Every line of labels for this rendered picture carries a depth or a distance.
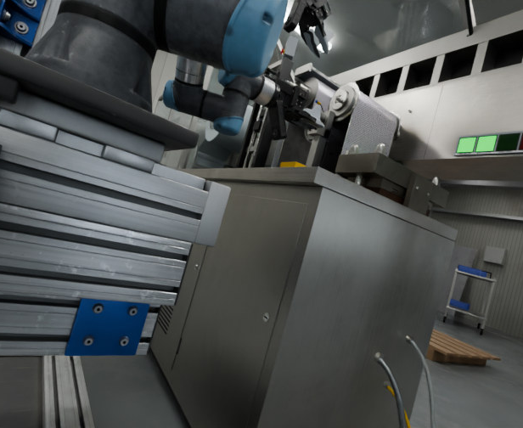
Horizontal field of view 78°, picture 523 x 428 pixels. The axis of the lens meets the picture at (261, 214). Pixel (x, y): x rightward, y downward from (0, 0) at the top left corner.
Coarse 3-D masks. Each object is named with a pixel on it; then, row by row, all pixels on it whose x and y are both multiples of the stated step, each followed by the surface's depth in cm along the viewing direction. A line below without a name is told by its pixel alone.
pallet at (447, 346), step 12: (432, 336) 333; (444, 336) 357; (432, 348) 290; (444, 348) 292; (456, 348) 308; (468, 348) 323; (432, 360) 288; (444, 360) 296; (456, 360) 305; (468, 360) 313; (480, 360) 323
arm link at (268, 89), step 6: (264, 78) 94; (264, 84) 90; (270, 84) 91; (264, 90) 90; (270, 90) 91; (258, 96) 91; (264, 96) 91; (270, 96) 92; (258, 102) 93; (264, 102) 93
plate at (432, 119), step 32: (416, 96) 132; (448, 96) 120; (480, 96) 111; (512, 96) 102; (416, 128) 128; (448, 128) 117; (480, 128) 108; (512, 128) 100; (416, 160) 125; (448, 160) 116; (480, 160) 108; (512, 160) 101
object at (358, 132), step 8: (352, 120) 113; (352, 128) 114; (360, 128) 116; (368, 128) 118; (352, 136) 114; (360, 136) 116; (368, 136) 118; (376, 136) 120; (384, 136) 123; (344, 144) 112; (352, 144) 115; (360, 144) 117; (368, 144) 119; (376, 144) 121; (344, 152) 113; (360, 152) 117; (368, 152) 119
